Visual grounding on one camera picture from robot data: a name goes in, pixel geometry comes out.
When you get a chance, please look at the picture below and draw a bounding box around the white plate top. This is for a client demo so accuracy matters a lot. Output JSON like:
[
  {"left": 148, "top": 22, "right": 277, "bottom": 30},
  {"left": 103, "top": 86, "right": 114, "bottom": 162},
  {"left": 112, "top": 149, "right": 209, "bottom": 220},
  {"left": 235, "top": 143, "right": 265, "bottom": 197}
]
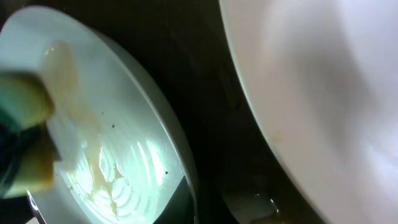
[{"left": 220, "top": 0, "right": 397, "bottom": 223}]

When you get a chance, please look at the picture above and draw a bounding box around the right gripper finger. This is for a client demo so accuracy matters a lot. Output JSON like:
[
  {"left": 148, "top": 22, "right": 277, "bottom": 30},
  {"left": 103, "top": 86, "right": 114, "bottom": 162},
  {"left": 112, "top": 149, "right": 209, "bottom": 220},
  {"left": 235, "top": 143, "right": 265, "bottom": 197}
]
[{"left": 154, "top": 177, "right": 195, "bottom": 224}]

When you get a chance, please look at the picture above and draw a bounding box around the white plate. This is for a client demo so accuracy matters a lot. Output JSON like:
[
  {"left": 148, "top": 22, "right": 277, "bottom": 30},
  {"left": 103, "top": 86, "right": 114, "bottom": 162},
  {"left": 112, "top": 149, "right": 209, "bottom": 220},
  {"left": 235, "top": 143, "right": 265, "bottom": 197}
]
[
  {"left": 220, "top": 0, "right": 397, "bottom": 223},
  {"left": 1, "top": 6, "right": 199, "bottom": 223}
]

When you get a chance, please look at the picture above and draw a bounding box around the green yellow sponge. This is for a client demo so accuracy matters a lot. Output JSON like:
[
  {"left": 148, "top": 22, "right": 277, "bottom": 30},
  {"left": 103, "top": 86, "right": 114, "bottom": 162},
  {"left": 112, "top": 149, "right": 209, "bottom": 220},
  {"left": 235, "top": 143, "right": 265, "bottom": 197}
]
[{"left": 1, "top": 70, "right": 59, "bottom": 199}]

